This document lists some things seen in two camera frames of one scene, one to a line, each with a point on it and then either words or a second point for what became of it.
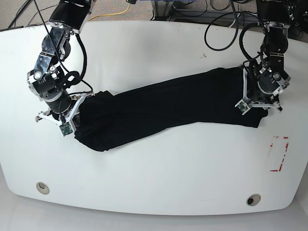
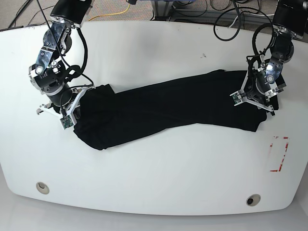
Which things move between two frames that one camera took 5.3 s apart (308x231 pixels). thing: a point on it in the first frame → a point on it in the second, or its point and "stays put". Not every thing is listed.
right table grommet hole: (253, 199) stays put
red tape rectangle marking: (283, 159) stays put
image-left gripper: (63, 109) → (72, 109)
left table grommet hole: (43, 188) stays put
